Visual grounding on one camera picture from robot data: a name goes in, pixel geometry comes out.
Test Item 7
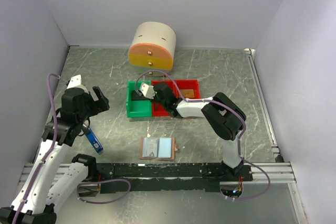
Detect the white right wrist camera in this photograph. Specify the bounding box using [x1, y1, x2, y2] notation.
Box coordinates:
[140, 82, 155, 100]

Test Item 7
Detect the round cream drawer cabinet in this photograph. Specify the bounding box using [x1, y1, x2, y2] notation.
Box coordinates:
[128, 22, 176, 77]

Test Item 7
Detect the middle red plastic bin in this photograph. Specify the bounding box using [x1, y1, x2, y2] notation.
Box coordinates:
[151, 80, 177, 117]

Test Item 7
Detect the tan leather card holder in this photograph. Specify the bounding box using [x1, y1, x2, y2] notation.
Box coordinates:
[139, 137, 177, 161]

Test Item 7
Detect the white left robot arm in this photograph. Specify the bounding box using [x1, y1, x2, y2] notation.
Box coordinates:
[1, 84, 110, 223]

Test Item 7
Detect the red plastic bin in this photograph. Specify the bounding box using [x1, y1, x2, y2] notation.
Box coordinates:
[151, 80, 177, 117]
[174, 79, 203, 116]

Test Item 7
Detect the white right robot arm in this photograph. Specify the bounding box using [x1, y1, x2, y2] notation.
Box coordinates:
[142, 82, 246, 181]

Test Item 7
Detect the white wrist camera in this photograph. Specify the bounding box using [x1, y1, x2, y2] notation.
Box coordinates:
[140, 82, 155, 100]
[67, 74, 87, 92]

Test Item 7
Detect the silver VIP card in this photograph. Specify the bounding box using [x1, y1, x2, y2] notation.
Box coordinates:
[142, 137, 159, 158]

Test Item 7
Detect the gold credit card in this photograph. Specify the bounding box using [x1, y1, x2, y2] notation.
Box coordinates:
[181, 89, 195, 98]

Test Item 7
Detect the right red plastic bin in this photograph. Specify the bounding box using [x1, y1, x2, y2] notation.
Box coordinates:
[174, 79, 203, 116]

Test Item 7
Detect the green plastic bin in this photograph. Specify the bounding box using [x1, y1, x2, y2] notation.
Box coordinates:
[126, 81, 152, 118]

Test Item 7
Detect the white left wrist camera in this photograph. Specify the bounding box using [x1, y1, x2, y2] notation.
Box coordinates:
[67, 74, 87, 92]

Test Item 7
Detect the aluminium frame rail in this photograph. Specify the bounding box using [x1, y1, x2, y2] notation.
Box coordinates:
[18, 163, 297, 187]

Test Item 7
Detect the black credit card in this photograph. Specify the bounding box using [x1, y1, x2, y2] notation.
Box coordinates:
[131, 90, 147, 101]

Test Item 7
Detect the blue black lighter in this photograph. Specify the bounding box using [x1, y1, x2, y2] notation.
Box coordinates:
[82, 124, 103, 153]

